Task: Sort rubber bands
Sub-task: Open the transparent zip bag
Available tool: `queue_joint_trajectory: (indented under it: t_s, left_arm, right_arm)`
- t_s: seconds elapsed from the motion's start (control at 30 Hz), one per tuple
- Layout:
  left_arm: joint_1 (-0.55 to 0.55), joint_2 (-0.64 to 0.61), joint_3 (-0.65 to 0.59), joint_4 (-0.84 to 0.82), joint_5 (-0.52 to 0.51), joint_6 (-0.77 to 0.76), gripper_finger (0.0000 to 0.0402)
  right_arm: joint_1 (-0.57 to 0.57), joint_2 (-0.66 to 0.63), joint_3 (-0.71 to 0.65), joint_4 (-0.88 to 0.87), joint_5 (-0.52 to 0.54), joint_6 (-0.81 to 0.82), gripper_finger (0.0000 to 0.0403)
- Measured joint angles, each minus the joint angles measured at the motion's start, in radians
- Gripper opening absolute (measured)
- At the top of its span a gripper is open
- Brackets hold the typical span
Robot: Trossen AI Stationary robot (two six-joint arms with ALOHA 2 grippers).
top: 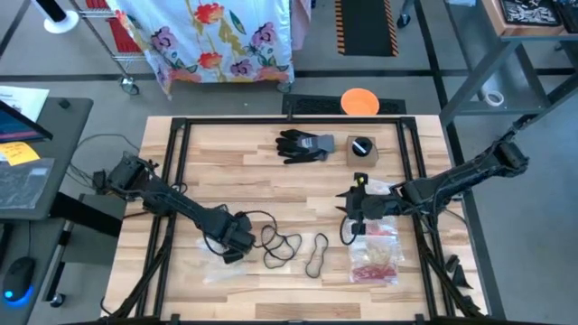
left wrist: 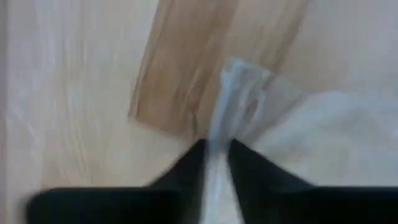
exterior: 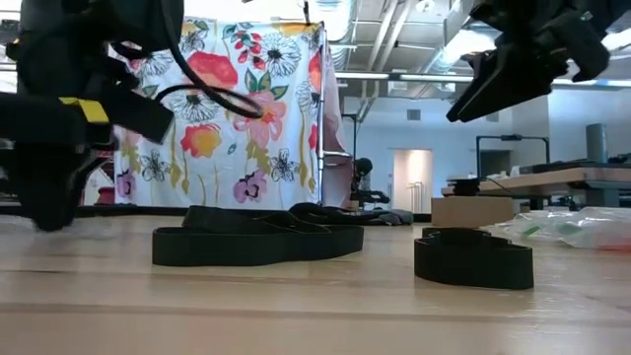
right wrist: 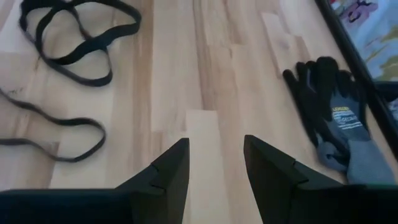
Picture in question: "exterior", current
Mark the black tripod stand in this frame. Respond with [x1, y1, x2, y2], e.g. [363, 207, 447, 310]
[342, 111, 391, 207]

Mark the black monitor stand frame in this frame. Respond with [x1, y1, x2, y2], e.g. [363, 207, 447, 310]
[474, 133, 552, 177]

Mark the wooden background table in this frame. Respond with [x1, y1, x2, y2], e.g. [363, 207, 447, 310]
[440, 166, 631, 208]

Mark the brown cardboard box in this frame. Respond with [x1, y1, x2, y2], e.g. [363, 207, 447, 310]
[431, 196, 515, 229]

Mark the long ceiling light strip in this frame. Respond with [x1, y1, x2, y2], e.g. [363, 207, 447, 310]
[334, 69, 631, 89]

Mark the black flat tray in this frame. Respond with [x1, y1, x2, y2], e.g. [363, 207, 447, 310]
[521, 158, 631, 174]

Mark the person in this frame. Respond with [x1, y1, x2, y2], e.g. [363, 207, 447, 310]
[350, 157, 375, 201]

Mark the white floral cloth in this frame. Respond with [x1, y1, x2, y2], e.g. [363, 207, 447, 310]
[110, 18, 326, 208]

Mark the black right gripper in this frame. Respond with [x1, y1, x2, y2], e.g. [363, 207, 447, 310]
[446, 0, 612, 124]

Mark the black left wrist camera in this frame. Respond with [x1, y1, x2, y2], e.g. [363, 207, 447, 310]
[101, 87, 175, 145]

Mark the white door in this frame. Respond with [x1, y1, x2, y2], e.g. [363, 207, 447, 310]
[392, 147, 435, 212]

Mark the green rubber band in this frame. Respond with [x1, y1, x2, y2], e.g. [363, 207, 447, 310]
[520, 222, 586, 239]

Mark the pale pink cloth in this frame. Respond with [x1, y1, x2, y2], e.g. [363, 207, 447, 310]
[319, 48, 354, 207]

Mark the yellow cable tag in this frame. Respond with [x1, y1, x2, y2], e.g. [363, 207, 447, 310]
[58, 97, 110, 124]

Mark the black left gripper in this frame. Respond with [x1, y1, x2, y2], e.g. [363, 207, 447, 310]
[0, 92, 115, 234]

